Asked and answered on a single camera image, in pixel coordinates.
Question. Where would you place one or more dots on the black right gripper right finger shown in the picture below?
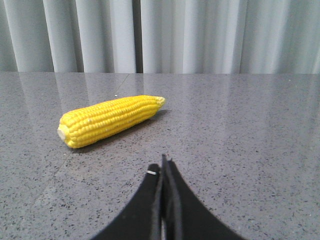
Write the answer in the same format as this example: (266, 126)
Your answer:
(184, 216)

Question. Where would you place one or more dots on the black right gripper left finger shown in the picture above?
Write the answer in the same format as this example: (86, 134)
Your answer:
(141, 217)

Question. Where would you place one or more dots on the yellow corn cob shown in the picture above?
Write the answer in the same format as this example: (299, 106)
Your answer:
(85, 126)

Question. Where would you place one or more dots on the grey pleated curtain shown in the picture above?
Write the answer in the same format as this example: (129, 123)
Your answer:
(160, 36)

